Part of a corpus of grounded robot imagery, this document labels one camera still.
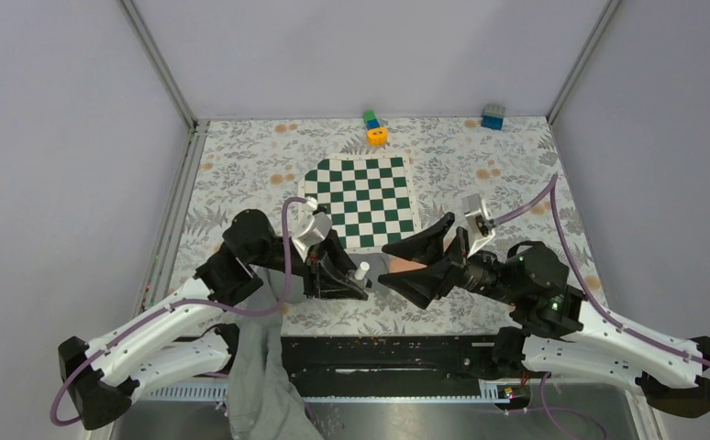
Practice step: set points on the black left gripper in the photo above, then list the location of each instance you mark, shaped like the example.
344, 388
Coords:
323, 282

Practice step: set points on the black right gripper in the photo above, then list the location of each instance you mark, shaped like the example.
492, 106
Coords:
420, 285

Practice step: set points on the clear nail polish bottle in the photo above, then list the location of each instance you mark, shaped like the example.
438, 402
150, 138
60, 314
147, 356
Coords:
362, 282

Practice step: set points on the grey sleeved forearm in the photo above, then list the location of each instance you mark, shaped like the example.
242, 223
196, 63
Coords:
261, 401

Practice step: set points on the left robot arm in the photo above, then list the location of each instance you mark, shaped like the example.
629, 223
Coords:
251, 275

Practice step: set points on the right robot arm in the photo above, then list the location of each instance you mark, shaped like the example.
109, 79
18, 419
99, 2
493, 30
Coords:
557, 329

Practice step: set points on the person's hand with painted nails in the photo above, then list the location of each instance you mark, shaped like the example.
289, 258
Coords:
402, 265

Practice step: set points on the green white chess mat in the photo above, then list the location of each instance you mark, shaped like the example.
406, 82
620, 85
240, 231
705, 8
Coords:
369, 198

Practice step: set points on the yellow toy block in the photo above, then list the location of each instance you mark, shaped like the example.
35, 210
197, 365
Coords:
377, 136

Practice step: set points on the green blue toy block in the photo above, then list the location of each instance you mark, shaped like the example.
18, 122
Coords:
370, 120

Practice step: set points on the blue grey toy block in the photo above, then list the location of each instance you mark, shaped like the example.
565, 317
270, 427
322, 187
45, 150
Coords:
493, 117

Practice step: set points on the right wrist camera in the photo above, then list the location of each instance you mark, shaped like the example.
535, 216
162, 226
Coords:
480, 223

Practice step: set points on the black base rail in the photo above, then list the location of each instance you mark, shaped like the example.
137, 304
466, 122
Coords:
403, 366

